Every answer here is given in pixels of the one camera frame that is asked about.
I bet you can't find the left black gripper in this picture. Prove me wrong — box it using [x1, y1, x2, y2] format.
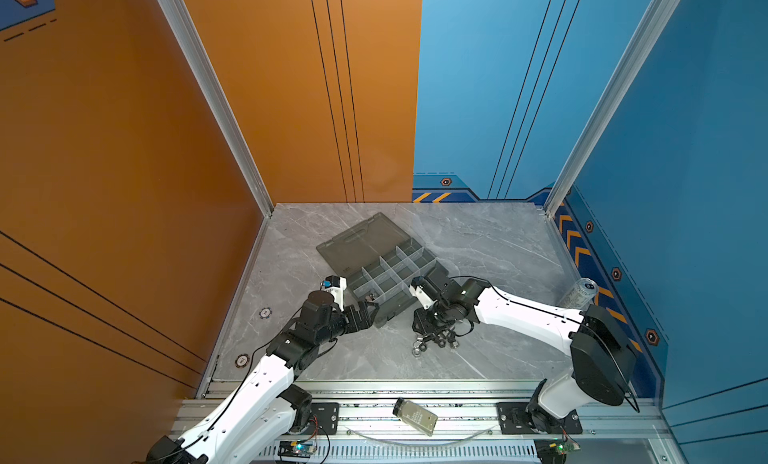
[315, 300, 379, 349]

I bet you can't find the grey plastic organizer box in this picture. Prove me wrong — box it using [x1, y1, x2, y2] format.
[316, 212, 439, 328]

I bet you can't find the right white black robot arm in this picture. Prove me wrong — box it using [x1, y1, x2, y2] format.
[409, 274, 639, 433]

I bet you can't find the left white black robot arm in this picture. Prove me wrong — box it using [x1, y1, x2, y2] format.
[144, 288, 378, 463]

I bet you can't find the pile of screws and nuts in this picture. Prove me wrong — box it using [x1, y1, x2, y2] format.
[413, 329, 459, 354]

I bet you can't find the left green circuit board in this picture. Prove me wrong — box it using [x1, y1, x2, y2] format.
[277, 441, 318, 461]

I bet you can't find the silver drink can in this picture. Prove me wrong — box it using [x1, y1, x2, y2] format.
[557, 278, 599, 310]

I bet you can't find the right circuit board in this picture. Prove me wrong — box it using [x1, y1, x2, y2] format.
[534, 440, 581, 464]

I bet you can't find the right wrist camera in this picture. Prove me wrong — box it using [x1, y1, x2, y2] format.
[409, 285, 435, 310]

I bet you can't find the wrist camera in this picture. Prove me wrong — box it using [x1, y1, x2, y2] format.
[409, 285, 435, 310]
[321, 275, 347, 311]

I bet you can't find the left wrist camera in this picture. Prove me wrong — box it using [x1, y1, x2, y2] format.
[321, 275, 347, 311]

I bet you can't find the small glass jar on rail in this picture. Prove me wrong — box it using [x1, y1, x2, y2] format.
[393, 398, 438, 436]

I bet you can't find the aluminium front rail frame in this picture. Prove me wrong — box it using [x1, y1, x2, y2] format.
[167, 378, 685, 464]

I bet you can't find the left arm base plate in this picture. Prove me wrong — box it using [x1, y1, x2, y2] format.
[289, 402, 340, 436]

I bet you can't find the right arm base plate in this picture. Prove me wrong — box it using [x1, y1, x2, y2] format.
[496, 401, 583, 435]

